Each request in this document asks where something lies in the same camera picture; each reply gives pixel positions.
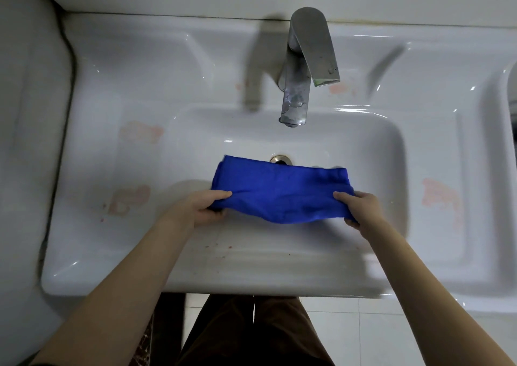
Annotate white ceramic sink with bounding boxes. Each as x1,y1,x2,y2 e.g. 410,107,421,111
40,12,517,314

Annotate person's left forearm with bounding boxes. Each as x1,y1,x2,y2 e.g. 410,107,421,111
30,212,196,366

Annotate person's right forearm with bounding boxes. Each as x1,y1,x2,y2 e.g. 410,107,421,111
365,222,514,366

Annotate blue cloth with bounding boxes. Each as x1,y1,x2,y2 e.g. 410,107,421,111
209,155,359,225

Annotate chrome faucet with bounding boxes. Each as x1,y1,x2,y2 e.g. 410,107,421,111
277,7,341,128

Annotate person's brown trousers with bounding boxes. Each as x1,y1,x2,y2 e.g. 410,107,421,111
174,295,336,366

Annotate dark sink cabinet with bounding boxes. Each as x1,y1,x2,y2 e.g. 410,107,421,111
137,293,187,366

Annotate person's left hand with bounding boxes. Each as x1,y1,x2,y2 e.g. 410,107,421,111
170,190,233,229

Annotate person's right hand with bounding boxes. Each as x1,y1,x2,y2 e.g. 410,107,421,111
333,191,389,241

